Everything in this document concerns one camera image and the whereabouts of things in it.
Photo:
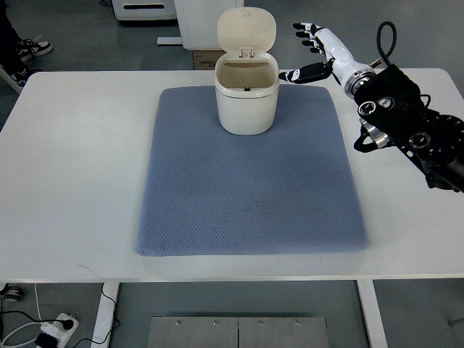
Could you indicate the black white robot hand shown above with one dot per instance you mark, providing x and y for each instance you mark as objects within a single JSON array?
[{"x": 339, "y": 62}]

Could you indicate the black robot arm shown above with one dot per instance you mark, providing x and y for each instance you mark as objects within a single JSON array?
[{"x": 394, "y": 112}]

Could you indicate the cream trash bin with lid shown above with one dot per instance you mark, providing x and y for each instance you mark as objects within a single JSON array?
[{"x": 246, "y": 76}]

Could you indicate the cardboard box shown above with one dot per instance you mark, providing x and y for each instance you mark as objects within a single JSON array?
[{"x": 206, "y": 59}]

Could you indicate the white cabinet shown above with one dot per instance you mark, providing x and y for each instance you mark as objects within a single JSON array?
[{"x": 197, "y": 22}]

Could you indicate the blue quilted mat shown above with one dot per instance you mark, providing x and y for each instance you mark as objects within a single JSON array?
[{"x": 289, "y": 190}]

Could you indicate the white appliance with slot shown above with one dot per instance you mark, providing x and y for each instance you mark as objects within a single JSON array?
[{"x": 145, "y": 10}]

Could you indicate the right white table leg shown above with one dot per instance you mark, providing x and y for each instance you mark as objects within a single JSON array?
[{"x": 371, "y": 314}]

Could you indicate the white table leg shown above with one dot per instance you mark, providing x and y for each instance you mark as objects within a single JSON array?
[
  {"x": 105, "y": 320},
  {"x": 371, "y": 314}
]

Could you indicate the black white sneaker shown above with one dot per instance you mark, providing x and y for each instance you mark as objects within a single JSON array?
[{"x": 29, "y": 49}]

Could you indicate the person legs in black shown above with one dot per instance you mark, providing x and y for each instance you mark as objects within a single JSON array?
[{"x": 10, "y": 59}]

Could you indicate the left white table leg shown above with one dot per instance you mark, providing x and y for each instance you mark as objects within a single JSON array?
[{"x": 105, "y": 320}]

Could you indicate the white power strip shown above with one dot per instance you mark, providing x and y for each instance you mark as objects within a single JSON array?
[{"x": 61, "y": 329}]

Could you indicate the caster wheel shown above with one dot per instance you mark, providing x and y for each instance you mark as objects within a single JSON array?
[{"x": 10, "y": 293}]

